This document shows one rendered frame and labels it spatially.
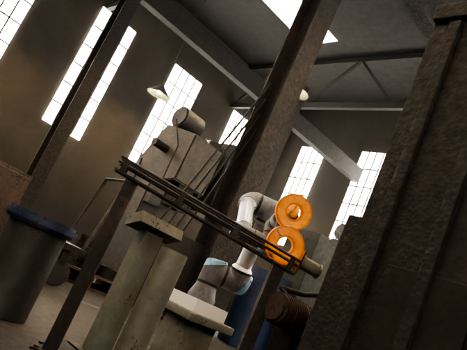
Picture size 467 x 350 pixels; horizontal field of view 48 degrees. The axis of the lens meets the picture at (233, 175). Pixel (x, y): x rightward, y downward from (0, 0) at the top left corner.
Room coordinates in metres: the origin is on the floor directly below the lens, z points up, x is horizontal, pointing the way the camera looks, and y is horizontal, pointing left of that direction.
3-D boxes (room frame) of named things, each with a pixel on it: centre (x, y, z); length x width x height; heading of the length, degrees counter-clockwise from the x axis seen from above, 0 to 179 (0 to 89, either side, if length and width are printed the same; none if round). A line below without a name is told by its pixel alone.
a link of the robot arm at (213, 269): (2.84, -0.12, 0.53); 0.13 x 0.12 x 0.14; 94
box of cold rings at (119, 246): (5.80, 0.24, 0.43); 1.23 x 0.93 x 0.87; 127
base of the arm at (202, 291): (2.84, -0.11, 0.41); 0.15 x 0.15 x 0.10
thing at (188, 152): (7.84, 0.74, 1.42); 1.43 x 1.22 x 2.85; 44
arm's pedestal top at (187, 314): (2.84, -0.11, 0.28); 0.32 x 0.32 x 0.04; 39
